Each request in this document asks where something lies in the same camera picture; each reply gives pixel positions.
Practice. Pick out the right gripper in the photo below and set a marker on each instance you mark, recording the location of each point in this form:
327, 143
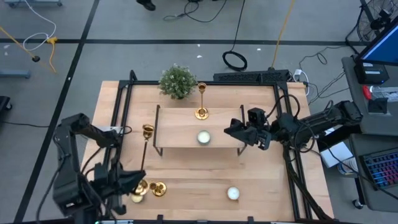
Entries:
267, 135

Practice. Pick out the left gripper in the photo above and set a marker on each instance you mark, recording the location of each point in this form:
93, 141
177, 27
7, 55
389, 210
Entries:
107, 183

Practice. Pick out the yellowish candle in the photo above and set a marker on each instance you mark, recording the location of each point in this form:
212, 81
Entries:
136, 199

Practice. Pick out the short gold candlestick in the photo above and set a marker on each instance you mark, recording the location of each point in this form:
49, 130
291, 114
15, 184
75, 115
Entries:
160, 189

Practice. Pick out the white candle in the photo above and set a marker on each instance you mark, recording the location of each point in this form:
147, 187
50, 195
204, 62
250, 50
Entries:
233, 193
203, 137

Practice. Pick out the tall gold candlestick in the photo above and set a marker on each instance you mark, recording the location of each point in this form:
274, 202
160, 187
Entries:
148, 130
202, 114

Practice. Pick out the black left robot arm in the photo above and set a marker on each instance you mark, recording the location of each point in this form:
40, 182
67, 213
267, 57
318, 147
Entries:
66, 174

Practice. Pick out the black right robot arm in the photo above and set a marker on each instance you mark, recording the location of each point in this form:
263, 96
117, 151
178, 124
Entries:
323, 118

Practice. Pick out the white power adapter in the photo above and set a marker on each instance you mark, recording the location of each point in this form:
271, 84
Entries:
298, 73

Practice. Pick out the artificial plant in black pot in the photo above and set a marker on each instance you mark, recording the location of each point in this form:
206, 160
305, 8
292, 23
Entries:
178, 81

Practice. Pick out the white box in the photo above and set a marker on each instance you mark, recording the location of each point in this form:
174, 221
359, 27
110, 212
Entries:
340, 154

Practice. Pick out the white and blue roll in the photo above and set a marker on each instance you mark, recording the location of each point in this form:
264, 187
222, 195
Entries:
343, 169

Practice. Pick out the grey desk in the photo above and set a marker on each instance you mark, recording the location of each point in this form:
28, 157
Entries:
354, 90
382, 200

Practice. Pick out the black caster wheel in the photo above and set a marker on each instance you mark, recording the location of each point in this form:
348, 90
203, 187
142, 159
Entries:
357, 204

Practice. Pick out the small black box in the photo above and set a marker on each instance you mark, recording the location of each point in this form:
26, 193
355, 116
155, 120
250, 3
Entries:
377, 105

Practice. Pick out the black box device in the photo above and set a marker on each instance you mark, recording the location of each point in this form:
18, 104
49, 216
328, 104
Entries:
371, 76

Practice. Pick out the backlit rainbow keyboard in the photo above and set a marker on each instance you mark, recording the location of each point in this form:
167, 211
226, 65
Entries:
384, 169

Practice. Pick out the clear plastic bag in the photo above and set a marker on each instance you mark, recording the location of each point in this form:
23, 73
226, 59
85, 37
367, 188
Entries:
387, 92

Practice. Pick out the black chair base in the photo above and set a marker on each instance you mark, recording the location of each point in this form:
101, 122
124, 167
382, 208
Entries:
3, 104

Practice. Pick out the grey floor bar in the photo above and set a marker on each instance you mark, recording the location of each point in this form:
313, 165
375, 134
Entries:
14, 74

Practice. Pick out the person's foot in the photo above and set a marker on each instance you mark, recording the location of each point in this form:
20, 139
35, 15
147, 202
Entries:
147, 4

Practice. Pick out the black floor fan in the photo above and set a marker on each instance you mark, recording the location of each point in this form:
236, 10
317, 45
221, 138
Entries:
365, 25

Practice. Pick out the monitor with blue screen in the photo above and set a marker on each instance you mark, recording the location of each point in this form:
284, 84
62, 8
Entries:
385, 48

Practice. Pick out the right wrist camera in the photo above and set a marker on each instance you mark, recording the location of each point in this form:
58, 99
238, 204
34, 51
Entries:
257, 116

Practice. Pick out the wooden shelf black metal frame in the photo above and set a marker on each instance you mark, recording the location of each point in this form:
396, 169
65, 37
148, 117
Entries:
180, 124

